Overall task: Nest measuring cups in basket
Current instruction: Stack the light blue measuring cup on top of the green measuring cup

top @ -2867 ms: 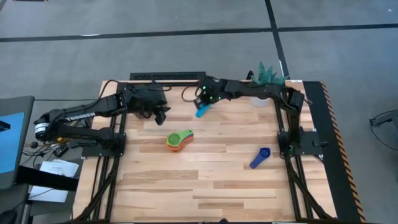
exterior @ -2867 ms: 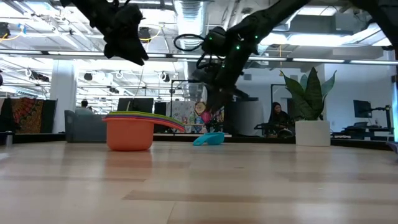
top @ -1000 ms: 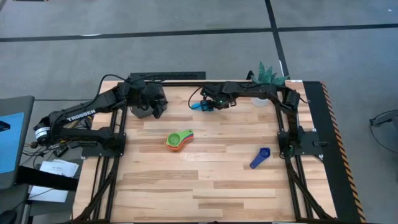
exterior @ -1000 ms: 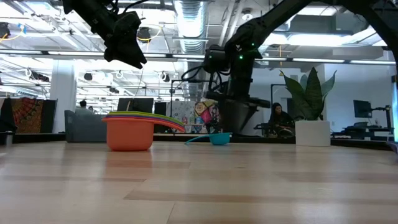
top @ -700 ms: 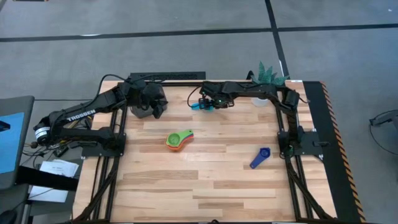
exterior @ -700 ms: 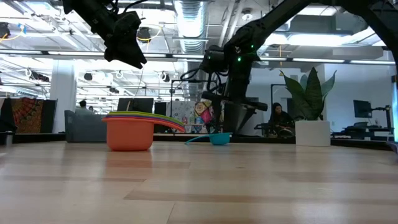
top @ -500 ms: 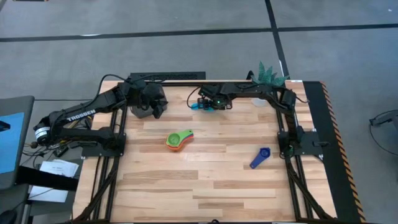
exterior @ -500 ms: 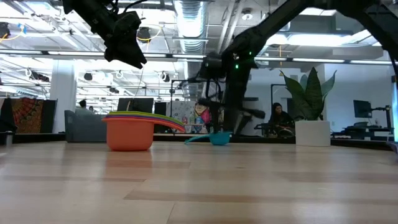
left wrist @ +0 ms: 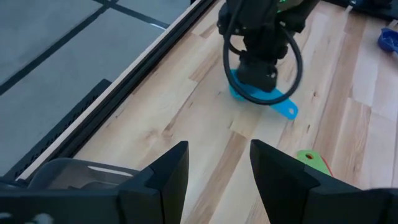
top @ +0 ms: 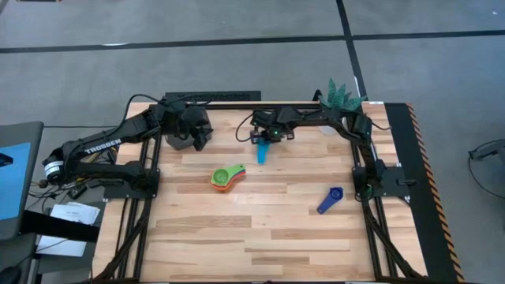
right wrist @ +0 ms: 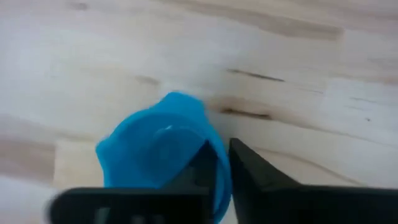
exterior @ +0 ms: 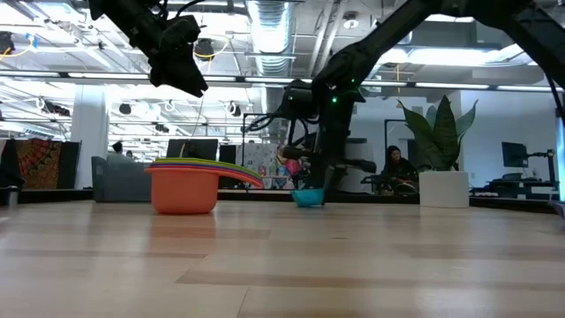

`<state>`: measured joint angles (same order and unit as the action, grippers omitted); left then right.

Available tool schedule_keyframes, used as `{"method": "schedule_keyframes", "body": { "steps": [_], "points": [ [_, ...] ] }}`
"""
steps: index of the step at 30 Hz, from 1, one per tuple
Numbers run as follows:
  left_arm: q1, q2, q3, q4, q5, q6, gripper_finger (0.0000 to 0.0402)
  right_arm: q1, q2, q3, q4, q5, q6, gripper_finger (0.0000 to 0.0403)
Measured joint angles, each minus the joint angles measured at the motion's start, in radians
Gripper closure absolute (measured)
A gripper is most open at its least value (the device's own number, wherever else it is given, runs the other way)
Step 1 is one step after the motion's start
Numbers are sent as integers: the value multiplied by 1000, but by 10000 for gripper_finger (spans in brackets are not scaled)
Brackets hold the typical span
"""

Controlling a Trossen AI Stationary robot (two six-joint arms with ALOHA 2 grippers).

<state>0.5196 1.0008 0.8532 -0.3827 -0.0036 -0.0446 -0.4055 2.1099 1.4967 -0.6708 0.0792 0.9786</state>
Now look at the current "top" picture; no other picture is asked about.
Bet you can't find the green snake plant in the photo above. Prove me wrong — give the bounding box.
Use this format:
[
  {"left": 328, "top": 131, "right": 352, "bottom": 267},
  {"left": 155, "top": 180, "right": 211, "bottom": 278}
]
[{"left": 317, "top": 77, "right": 368, "bottom": 112}]

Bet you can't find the black power adapter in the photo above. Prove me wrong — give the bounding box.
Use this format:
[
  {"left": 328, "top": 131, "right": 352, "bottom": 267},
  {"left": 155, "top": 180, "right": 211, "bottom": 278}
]
[{"left": 67, "top": 183, "right": 88, "bottom": 200}]

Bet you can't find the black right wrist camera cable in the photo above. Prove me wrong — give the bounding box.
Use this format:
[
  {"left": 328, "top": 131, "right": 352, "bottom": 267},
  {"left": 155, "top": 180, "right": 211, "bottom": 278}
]
[{"left": 234, "top": 113, "right": 256, "bottom": 144}]

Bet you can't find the green measuring cup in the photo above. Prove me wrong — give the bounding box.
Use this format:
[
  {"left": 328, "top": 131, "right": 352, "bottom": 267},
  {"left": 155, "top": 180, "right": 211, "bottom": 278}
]
[{"left": 210, "top": 164, "right": 246, "bottom": 186}]

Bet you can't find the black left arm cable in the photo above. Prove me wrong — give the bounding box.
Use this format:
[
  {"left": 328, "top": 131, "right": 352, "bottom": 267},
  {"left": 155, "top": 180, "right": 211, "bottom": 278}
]
[{"left": 123, "top": 93, "right": 169, "bottom": 121}]

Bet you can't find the small light blue measuring cup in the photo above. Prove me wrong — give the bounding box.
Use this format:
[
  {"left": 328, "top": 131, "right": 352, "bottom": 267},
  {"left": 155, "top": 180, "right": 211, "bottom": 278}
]
[{"left": 256, "top": 140, "right": 271, "bottom": 165}]

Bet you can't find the black aluminium table frame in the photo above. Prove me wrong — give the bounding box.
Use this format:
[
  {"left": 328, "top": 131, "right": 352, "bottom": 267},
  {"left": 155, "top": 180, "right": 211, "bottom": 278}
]
[{"left": 92, "top": 101, "right": 425, "bottom": 283}]

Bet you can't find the black shelf beam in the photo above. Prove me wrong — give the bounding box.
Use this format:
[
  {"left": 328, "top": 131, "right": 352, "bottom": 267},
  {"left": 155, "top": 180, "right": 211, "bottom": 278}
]
[{"left": 20, "top": 209, "right": 99, "bottom": 242}]

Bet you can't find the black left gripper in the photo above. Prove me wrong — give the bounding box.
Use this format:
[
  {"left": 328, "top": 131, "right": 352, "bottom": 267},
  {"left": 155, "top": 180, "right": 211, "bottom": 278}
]
[{"left": 177, "top": 106, "right": 214, "bottom": 152}]

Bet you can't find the black mat with hazard stripes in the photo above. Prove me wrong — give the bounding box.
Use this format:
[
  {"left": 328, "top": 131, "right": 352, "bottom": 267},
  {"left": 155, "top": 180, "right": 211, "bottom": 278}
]
[{"left": 384, "top": 102, "right": 466, "bottom": 283}]

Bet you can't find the orange measuring cup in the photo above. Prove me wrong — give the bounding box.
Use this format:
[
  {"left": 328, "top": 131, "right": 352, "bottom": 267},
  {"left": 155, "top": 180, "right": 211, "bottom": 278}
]
[{"left": 211, "top": 173, "right": 247, "bottom": 194}]

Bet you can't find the small dark blue measuring cup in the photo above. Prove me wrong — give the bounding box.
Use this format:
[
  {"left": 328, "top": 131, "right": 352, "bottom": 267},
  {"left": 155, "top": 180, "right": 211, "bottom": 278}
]
[{"left": 316, "top": 186, "right": 345, "bottom": 215}]

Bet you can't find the white paper sheet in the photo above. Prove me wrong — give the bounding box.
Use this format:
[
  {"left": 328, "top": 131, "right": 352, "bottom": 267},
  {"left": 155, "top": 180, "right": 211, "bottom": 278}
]
[
  {"left": 50, "top": 201, "right": 102, "bottom": 226},
  {"left": 36, "top": 235, "right": 88, "bottom": 258}
]

